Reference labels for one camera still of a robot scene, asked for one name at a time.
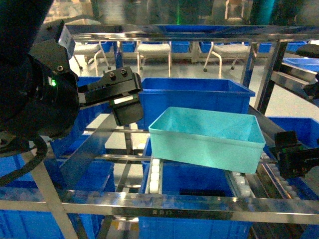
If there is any blue bin on shelf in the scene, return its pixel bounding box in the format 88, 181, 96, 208
137, 78, 255, 129

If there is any white roller track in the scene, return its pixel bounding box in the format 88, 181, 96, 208
148, 158, 163, 194

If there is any turquoise plastic bin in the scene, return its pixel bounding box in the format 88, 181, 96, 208
149, 107, 266, 174

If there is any white office chair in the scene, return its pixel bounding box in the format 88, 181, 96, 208
136, 42, 172, 77

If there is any blue bin lower shelf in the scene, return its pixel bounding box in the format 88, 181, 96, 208
141, 139, 237, 197

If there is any stainless steel shelf rail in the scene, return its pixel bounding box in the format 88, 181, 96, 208
58, 191, 319, 225

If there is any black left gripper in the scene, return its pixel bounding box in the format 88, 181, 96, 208
29, 19, 145, 126

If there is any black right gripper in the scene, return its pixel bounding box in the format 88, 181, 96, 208
271, 130, 319, 179

